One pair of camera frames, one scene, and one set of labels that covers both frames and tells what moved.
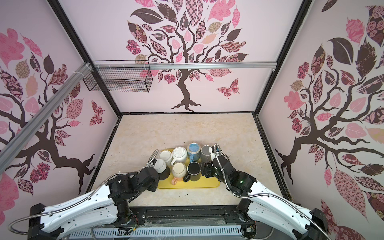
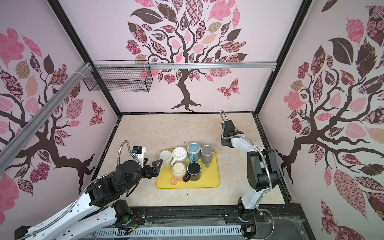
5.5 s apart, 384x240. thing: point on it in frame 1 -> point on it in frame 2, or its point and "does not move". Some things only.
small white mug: [166, 156] does not move
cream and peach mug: [179, 172] does not move
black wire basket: [121, 76] does not move
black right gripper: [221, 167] -> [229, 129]
